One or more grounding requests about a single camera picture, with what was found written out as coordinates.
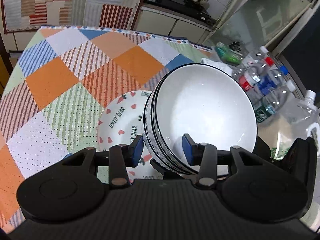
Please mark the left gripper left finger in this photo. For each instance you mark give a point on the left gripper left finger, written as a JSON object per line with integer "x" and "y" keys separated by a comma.
{"x": 122, "y": 156}

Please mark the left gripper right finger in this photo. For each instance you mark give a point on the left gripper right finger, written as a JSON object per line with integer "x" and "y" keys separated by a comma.
{"x": 204, "y": 156}

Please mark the pink bunny carrot plate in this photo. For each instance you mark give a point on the pink bunny carrot plate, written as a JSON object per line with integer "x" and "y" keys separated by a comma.
{"x": 120, "y": 123}

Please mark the white bowl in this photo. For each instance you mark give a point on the white bowl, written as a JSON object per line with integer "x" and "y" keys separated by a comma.
{"x": 181, "y": 167}
{"x": 206, "y": 103}
{"x": 150, "y": 140}

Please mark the rice bag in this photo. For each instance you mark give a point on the rice bag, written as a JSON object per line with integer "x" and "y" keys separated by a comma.
{"x": 298, "y": 118}

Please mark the green label water bottle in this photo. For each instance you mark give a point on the green label water bottle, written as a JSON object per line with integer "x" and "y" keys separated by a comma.
{"x": 270, "y": 104}

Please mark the red cap water bottle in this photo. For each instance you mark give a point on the red cap water bottle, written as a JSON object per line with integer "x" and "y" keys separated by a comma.
{"x": 257, "y": 69}

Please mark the white tissue pack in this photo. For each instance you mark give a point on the white tissue pack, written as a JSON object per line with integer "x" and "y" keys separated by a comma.
{"x": 219, "y": 65}

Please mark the patchwork tablecloth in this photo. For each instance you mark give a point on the patchwork tablecloth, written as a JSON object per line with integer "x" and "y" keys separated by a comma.
{"x": 61, "y": 84}

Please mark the blue cap water bottle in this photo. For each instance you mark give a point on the blue cap water bottle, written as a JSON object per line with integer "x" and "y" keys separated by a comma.
{"x": 274, "y": 78}

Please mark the clear white cap bottle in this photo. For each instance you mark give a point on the clear white cap bottle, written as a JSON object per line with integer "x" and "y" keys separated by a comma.
{"x": 255, "y": 57}

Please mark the green item plastic container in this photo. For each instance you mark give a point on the green item plastic container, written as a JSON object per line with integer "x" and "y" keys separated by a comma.
{"x": 227, "y": 55}

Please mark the black gas stove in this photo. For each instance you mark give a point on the black gas stove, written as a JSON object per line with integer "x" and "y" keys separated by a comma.
{"x": 185, "y": 7}

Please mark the striped counter cloth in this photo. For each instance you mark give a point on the striped counter cloth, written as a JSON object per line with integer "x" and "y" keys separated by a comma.
{"x": 27, "y": 15}

